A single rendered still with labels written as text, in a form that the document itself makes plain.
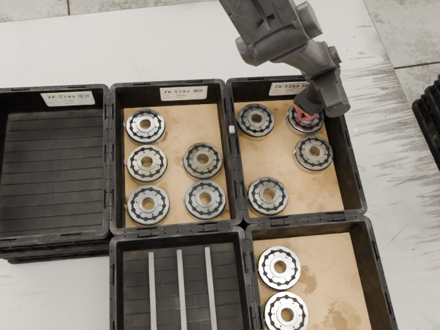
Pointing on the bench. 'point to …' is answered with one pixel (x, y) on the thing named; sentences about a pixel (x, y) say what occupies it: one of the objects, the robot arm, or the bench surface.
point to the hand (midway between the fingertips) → (307, 113)
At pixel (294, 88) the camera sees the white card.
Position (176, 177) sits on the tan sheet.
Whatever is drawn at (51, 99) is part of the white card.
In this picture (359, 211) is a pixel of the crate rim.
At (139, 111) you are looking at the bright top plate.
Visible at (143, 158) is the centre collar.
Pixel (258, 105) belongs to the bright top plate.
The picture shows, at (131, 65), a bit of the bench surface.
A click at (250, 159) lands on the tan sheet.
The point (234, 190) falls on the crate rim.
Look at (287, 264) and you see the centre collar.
